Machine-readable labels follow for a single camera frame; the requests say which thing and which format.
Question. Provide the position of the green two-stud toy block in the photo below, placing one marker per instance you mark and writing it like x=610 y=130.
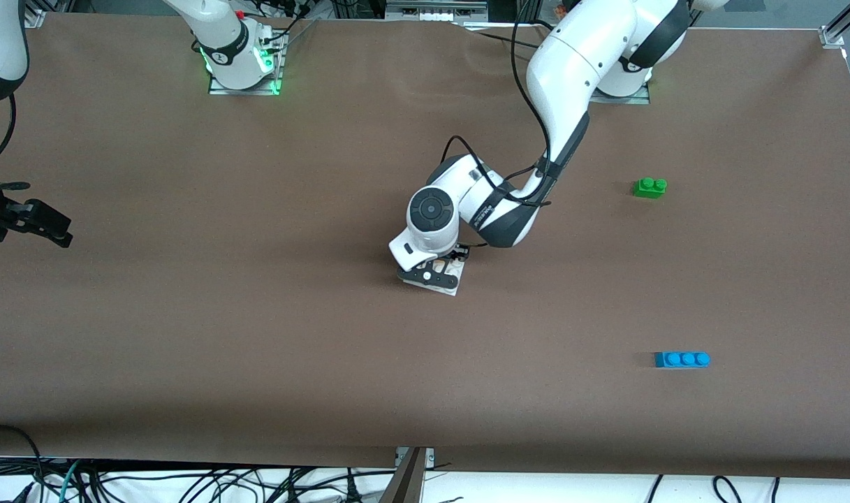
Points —
x=648 y=189

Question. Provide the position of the dark metal beam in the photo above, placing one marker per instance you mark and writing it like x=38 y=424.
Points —
x=404 y=485

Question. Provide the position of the metal table corner bracket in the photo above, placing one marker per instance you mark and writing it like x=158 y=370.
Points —
x=833 y=36
x=37 y=19

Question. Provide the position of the brown table cover sheet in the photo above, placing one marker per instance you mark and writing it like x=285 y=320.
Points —
x=257 y=349

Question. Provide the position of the metal table edge bracket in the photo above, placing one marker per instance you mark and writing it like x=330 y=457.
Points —
x=400 y=454

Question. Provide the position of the white studded base plate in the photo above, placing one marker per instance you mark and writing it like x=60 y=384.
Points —
x=449 y=288

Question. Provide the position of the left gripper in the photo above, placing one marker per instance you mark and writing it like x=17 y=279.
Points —
x=457 y=251

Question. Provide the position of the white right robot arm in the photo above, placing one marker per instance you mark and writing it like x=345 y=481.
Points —
x=222 y=42

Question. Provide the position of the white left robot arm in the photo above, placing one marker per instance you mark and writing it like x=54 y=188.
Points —
x=571 y=63

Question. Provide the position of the grey power strip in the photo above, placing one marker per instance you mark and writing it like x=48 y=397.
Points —
x=431 y=12

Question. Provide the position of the blue three-stud toy block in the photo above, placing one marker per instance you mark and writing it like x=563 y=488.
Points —
x=679 y=360

